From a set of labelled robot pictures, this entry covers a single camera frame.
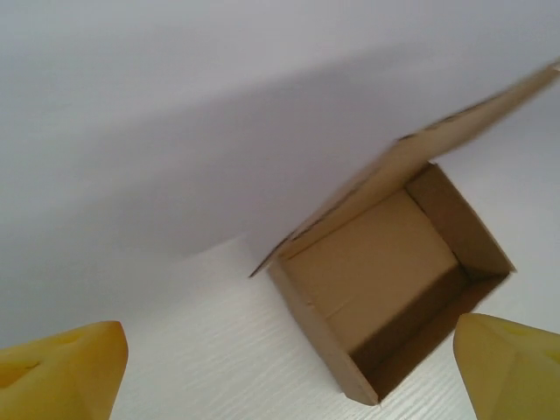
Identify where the brown cardboard box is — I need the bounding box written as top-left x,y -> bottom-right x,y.
248,59 -> 560,407

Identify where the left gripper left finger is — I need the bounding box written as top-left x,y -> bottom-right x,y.
0,320 -> 129,420

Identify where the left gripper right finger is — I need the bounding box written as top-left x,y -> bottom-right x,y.
453,311 -> 560,420

